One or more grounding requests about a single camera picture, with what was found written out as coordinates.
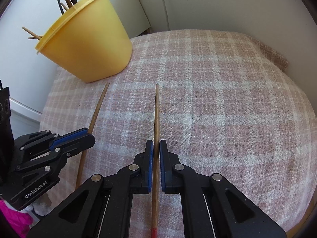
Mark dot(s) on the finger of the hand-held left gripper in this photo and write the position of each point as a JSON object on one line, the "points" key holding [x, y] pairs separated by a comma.
{"points": [[47, 163], [74, 140]]}

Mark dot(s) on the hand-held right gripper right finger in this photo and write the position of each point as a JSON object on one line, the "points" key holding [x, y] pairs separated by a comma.
{"points": [[162, 168]]}

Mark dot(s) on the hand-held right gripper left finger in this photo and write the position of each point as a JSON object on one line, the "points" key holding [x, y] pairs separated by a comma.
{"points": [[149, 168]]}

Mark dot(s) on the yellow plastic bucket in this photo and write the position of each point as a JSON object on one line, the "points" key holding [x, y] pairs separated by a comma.
{"points": [[94, 44]]}

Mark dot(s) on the pink cloth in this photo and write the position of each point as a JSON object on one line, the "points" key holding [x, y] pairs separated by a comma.
{"points": [[12, 218]]}

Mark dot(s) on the white ledge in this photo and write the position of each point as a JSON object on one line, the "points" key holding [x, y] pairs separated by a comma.
{"points": [[24, 109]]}

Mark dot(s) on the pink plaid blanket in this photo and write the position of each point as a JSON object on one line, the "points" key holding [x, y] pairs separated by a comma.
{"points": [[223, 104]]}

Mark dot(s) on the thin black chopstick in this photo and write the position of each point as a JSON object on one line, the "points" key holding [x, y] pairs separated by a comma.
{"points": [[59, 2]]}

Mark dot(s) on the white panel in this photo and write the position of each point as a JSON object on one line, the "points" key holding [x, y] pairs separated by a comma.
{"points": [[141, 10]]}

